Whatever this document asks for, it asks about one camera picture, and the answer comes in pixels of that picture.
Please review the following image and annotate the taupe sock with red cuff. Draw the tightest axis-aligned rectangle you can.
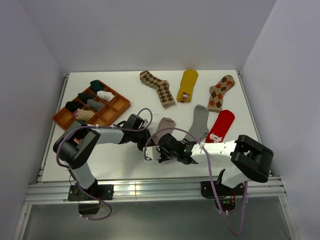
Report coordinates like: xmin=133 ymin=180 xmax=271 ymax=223
xmin=152 ymin=117 xmax=176 ymax=145

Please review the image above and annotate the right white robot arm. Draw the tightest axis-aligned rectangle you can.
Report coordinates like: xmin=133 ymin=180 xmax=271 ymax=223
xmin=156 ymin=133 xmax=274 ymax=195

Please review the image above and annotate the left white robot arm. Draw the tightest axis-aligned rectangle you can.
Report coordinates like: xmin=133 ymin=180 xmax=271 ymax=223
xmin=53 ymin=114 xmax=151 ymax=200

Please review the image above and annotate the orange compartment tray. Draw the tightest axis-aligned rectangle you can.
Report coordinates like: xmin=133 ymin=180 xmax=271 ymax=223
xmin=52 ymin=79 xmax=131 ymax=131

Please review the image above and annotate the grey sock with black stripes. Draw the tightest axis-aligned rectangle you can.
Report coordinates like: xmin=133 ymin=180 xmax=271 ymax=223
xmin=188 ymin=104 xmax=209 ymax=141

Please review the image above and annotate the white rolled sock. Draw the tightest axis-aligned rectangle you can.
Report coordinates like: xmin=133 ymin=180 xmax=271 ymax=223
xmin=96 ymin=90 xmax=115 ymax=102

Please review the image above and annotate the grey rolled sock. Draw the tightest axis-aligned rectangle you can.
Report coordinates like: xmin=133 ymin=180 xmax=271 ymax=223
xmin=86 ymin=99 xmax=105 ymax=112

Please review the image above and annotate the brown argyle sock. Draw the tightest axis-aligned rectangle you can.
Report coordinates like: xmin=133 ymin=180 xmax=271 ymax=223
xmin=139 ymin=70 xmax=176 ymax=109

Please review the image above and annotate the dark green rolled sock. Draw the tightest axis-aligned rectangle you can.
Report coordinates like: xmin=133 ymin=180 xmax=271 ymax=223
xmin=90 ymin=79 xmax=104 ymax=93

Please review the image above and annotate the beige pink rolled sock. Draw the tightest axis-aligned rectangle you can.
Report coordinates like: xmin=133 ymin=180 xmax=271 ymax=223
xmin=74 ymin=108 xmax=95 ymax=122

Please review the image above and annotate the black rolled sock upper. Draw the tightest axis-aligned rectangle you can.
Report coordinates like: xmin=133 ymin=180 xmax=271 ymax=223
xmin=77 ymin=93 xmax=96 ymax=104

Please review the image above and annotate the black rolled sock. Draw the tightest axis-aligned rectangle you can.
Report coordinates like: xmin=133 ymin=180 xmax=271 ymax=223
xmin=77 ymin=93 xmax=96 ymax=104
xmin=65 ymin=101 xmax=84 ymax=113

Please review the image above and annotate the red sock with white print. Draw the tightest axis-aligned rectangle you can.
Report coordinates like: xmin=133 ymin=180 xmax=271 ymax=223
xmin=205 ymin=110 xmax=235 ymax=143

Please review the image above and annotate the black rolled sock lower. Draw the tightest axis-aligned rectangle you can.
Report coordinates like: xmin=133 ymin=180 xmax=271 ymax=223
xmin=65 ymin=101 xmax=84 ymax=113

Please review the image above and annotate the orange argyle sock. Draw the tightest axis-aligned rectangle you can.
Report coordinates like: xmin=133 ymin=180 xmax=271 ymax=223
xmin=207 ymin=75 xmax=236 ymax=113

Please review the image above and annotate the yellow sock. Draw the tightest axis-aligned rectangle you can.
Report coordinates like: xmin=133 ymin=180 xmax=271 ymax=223
xmin=176 ymin=69 xmax=199 ymax=103

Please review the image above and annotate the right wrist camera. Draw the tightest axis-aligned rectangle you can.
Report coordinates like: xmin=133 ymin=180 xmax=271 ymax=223
xmin=143 ymin=146 xmax=161 ymax=162

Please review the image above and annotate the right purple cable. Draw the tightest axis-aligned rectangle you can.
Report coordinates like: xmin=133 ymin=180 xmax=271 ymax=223
xmin=143 ymin=127 xmax=249 ymax=236

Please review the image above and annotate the purple cable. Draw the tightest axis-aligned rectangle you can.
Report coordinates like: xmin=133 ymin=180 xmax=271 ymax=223
xmin=55 ymin=107 xmax=154 ymax=221
xmin=143 ymin=127 xmax=249 ymax=236

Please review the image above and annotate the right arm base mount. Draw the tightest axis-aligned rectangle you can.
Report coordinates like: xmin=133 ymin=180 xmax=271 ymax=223
xmin=200 ymin=181 xmax=245 ymax=199

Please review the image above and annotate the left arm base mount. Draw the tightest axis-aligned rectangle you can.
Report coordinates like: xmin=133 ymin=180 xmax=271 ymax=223
xmin=67 ymin=184 xmax=114 ymax=202

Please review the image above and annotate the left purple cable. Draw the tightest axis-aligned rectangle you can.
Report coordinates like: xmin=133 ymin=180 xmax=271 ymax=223
xmin=55 ymin=107 xmax=154 ymax=221

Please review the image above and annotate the black box under rail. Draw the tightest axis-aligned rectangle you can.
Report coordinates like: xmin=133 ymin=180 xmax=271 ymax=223
xmin=78 ymin=203 xmax=100 ymax=216

